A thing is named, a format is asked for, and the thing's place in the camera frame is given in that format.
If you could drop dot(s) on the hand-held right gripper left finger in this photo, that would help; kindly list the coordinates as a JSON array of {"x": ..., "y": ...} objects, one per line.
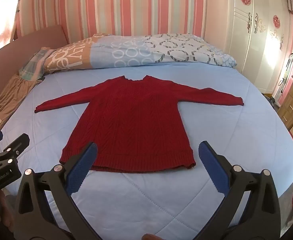
[{"x": 82, "y": 166}]

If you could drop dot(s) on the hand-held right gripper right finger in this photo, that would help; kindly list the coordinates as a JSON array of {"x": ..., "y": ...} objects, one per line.
[{"x": 212, "y": 166}]

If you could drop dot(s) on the red knitted sweater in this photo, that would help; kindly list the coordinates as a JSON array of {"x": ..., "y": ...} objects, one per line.
[{"x": 136, "y": 120}]

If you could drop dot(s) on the brown satin cloth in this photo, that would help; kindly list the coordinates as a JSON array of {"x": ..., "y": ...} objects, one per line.
[{"x": 9, "y": 100}]

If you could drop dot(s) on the plaid pillow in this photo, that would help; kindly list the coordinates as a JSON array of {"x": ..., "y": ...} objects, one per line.
[{"x": 32, "y": 67}]

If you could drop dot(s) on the brown headboard panel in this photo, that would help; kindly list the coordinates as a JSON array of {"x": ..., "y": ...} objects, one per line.
[{"x": 36, "y": 37}]

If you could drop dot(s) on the folded printed duvet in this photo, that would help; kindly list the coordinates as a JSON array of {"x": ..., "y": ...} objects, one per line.
[{"x": 136, "y": 52}]

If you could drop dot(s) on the white ornate wardrobe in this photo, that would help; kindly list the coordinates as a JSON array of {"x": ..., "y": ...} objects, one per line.
[{"x": 239, "y": 30}]

